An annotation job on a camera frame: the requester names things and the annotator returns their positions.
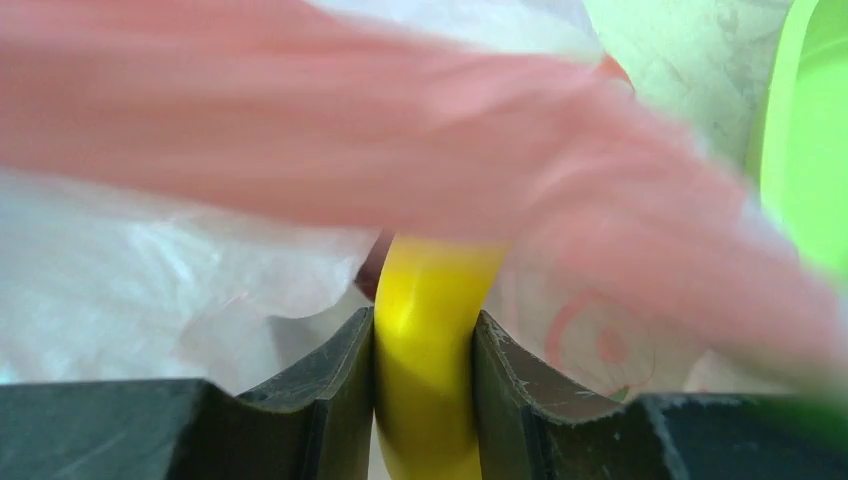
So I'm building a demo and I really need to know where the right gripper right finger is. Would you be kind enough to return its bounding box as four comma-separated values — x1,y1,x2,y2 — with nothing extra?
473,314,847,480

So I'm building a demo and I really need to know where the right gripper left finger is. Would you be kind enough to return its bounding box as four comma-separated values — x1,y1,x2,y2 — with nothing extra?
1,308,374,480

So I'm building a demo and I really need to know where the yellow fake banana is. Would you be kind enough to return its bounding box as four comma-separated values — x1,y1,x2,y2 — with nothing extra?
374,236,506,479

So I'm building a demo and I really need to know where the pink plastic bag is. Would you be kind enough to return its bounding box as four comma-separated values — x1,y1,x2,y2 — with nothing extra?
1,1,847,396

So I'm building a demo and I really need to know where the dark red fake fruit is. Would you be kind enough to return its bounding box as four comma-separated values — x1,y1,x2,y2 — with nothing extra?
354,230,394,301

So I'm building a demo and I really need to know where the green plastic tray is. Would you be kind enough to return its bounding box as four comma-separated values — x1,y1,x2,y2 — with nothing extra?
746,0,847,281

